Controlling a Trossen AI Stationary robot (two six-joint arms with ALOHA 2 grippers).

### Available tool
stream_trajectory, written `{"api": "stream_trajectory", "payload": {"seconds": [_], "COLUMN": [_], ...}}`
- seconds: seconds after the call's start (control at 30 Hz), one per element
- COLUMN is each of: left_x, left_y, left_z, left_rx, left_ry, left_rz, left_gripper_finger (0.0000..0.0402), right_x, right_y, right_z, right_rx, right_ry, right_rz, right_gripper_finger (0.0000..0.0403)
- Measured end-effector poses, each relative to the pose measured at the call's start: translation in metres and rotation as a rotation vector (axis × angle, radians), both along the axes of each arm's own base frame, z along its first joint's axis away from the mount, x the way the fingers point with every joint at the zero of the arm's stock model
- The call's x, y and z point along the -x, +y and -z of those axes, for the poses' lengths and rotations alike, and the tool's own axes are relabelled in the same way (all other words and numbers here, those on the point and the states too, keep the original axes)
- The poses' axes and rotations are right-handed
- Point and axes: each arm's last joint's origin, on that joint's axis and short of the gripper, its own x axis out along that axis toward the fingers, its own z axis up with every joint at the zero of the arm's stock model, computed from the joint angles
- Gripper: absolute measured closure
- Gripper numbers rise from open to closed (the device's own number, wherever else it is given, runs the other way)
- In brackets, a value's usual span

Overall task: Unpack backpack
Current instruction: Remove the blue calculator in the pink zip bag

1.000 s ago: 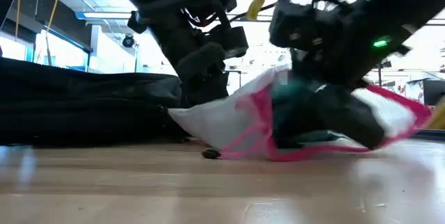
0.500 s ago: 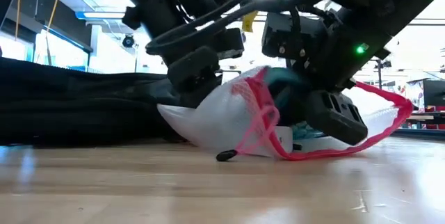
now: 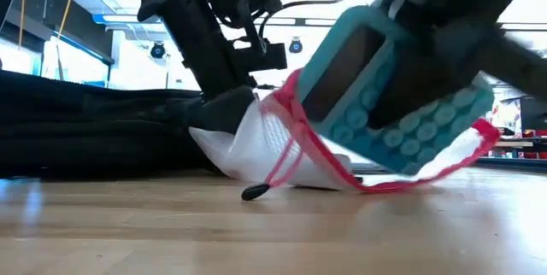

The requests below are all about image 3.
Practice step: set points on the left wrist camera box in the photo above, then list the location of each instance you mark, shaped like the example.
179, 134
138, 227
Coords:
265, 57

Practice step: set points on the red storage shelf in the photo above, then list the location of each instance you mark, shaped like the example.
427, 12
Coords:
539, 132

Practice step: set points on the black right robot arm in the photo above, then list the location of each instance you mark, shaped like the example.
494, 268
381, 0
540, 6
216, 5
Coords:
521, 68

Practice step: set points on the teal calculator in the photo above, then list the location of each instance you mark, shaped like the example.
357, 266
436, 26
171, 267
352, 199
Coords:
410, 138

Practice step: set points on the black metal table frame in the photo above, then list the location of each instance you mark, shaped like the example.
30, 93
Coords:
513, 164

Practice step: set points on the black backpack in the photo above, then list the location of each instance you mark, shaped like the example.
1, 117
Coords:
85, 130

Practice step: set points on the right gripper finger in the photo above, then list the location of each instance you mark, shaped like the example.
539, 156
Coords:
406, 91

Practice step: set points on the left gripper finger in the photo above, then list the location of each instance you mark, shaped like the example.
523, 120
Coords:
226, 110

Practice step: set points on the white mesh pouch pink zipper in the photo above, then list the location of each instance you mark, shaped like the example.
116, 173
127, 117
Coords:
265, 147

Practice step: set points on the black ceiling spotlight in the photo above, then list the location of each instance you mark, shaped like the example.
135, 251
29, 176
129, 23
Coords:
157, 50
295, 46

